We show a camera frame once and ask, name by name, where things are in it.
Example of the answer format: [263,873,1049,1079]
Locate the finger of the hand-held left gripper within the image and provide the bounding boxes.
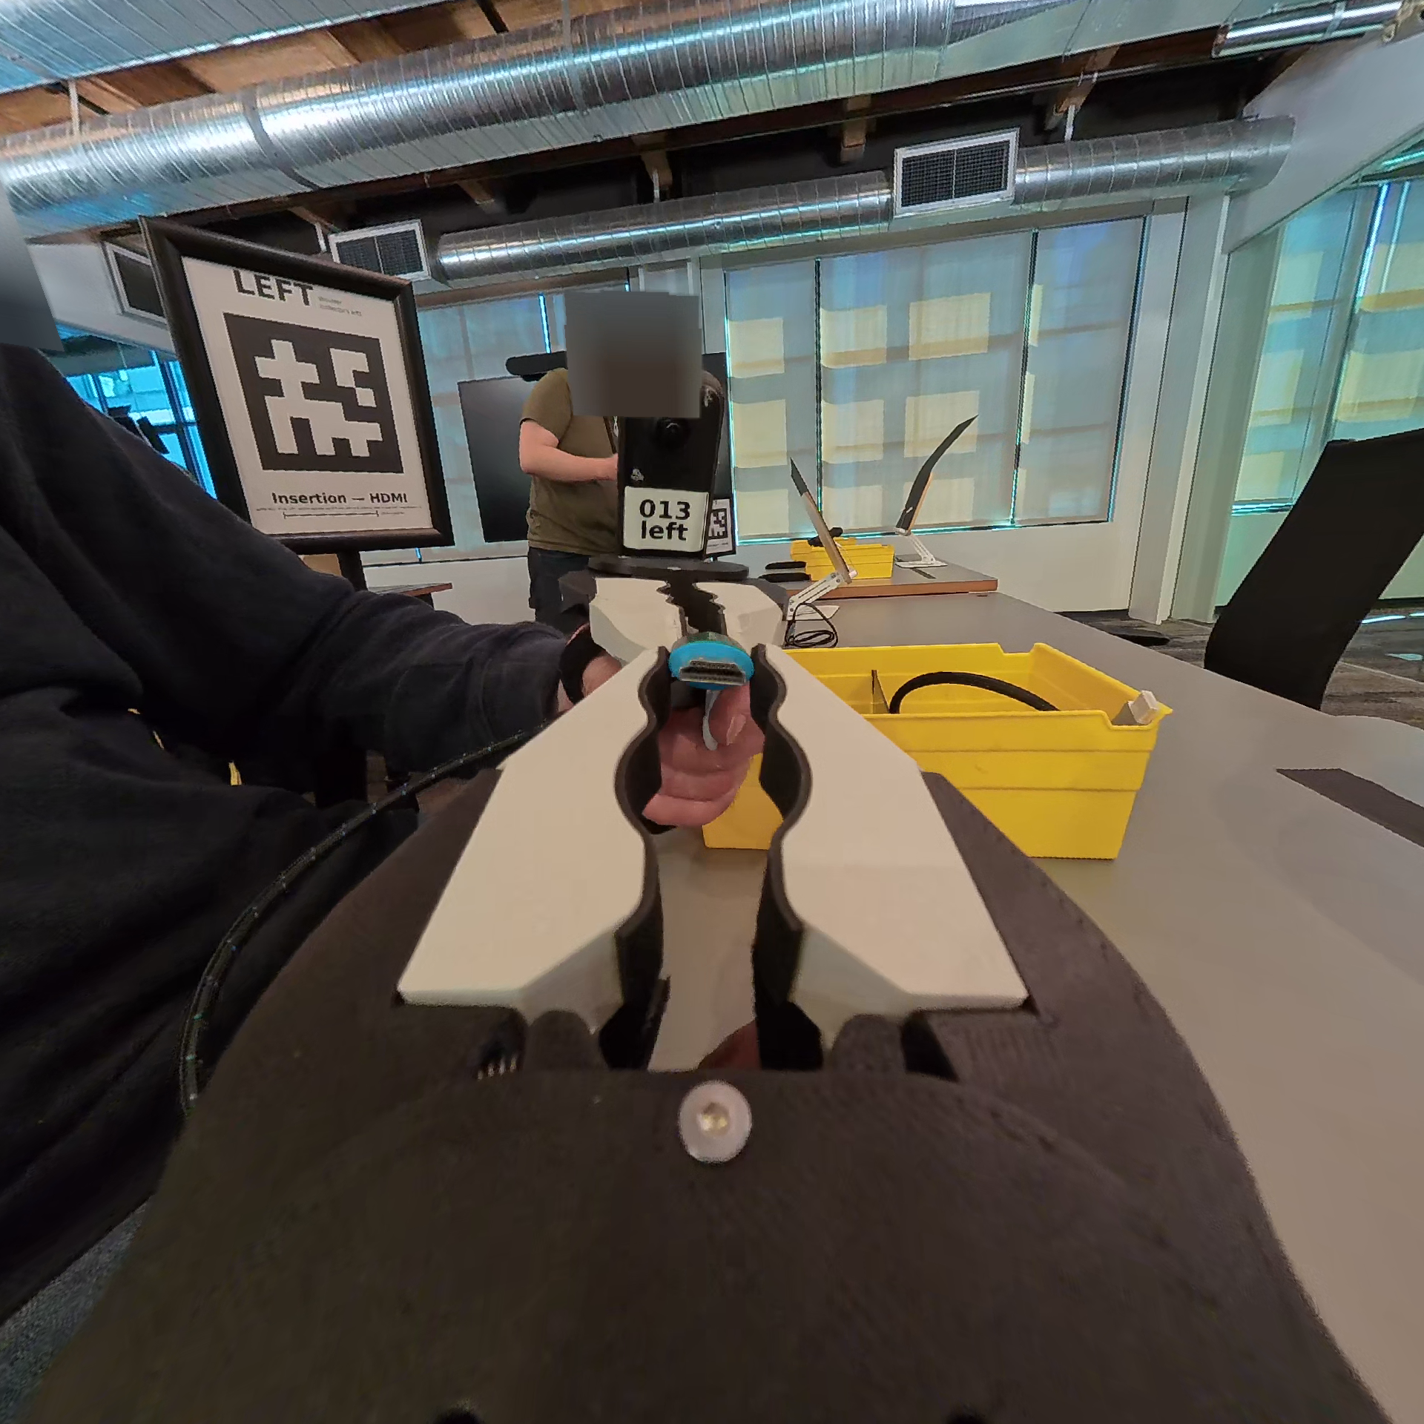
[700,581,790,657]
[585,578,693,659]

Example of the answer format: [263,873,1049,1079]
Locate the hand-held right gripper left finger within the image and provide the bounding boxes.
[397,645,671,1034]

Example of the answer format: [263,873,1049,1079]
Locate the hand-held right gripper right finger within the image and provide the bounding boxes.
[753,642,1031,1052]

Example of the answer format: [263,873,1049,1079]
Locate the black braided hdmi cable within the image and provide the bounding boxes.
[888,669,1058,715]
[178,630,759,1113]

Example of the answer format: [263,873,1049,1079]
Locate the yellow plastic bin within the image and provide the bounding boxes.
[704,640,1171,861]

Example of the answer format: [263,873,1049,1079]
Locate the person's left hand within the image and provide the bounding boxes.
[578,654,766,832]

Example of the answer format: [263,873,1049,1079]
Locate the small yellow bins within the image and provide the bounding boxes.
[790,537,898,581]

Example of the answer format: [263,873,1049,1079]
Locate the large black screen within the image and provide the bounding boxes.
[458,376,536,542]

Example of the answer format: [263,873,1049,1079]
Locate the grey desk with wood edge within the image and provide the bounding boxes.
[768,559,998,605]

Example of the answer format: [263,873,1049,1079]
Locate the black framed marker sign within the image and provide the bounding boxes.
[142,216,456,591]

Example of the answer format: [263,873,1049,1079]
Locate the white air vent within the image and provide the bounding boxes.
[893,127,1021,215]
[327,220,432,281]

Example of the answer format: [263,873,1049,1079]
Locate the black high-back office chair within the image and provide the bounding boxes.
[1204,437,1424,713]

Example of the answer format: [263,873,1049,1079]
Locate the round metal duct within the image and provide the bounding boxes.
[0,0,958,218]
[432,113,1297,284]
[0,0,380,81]

